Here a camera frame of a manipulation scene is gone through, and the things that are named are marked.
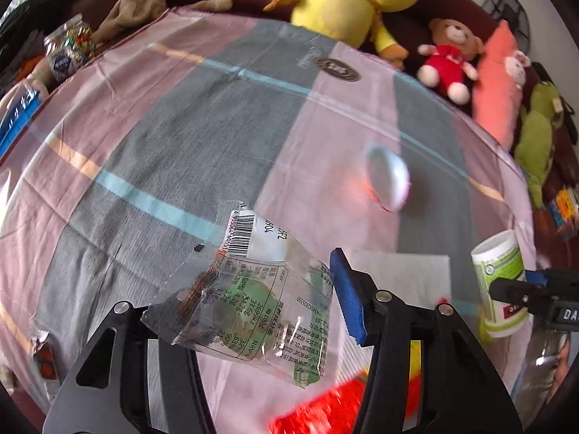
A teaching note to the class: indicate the white green paper cup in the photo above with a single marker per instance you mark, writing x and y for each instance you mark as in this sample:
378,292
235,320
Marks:
498,263

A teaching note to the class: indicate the blue plastic package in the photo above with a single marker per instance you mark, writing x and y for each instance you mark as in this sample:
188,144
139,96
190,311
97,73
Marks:
17,118

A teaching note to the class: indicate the white paper napkin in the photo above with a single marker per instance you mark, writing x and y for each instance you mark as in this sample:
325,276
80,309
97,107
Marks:
419,280

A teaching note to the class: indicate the clear printed plastic wrapper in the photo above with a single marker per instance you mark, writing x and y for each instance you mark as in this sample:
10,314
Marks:
249,293

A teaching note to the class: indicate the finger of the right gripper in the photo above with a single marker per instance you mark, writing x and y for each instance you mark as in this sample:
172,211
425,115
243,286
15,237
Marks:
536,277

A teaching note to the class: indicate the black wire rack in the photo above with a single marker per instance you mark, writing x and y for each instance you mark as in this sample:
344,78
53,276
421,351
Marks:
515,15

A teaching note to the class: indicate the colourful toy books stack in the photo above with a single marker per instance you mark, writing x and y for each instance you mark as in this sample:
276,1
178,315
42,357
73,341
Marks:
564,211

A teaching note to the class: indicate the dark red leather sofa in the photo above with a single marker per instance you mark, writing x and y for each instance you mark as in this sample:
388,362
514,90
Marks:
410,28

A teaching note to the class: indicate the red yellow chip bag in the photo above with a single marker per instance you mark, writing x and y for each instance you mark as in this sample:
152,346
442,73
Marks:
335,410

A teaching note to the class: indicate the glass candy jar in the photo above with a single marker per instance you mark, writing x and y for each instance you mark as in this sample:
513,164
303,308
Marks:
69,47

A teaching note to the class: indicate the egg-shaped plastic shell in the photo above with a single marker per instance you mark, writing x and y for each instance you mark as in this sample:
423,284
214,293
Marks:
388,178

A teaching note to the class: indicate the plaid pink grey tablecloth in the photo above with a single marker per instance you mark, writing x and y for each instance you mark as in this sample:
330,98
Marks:
121,172

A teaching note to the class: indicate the yellow duck plush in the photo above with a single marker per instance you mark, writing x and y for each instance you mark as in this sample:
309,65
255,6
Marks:
352,22

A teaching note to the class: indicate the small brown snack sachet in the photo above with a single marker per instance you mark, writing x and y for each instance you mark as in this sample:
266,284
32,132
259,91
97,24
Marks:
43,356

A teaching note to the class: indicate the beige long-eared plush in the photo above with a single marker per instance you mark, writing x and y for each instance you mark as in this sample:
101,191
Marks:
128,14

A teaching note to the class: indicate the clear plastic water bottle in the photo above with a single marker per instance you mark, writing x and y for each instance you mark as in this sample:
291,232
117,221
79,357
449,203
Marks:
532,387

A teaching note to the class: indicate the pink carrot rabbit plush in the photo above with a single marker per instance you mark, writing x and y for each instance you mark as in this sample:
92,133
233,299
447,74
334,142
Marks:
498,93

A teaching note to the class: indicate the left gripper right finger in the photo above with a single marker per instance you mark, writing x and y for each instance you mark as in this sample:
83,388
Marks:
460,391

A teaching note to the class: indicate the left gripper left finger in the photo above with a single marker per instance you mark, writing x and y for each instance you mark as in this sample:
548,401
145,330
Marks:
106,391

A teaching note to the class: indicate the person's right hand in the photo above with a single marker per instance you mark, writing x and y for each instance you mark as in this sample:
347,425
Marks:
562,369

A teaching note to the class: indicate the green dinosaur plush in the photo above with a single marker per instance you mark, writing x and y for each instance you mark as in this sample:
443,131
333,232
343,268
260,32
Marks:
534,151

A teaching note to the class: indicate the brown teddy bear red outfit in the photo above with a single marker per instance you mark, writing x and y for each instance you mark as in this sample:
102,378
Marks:
448,60

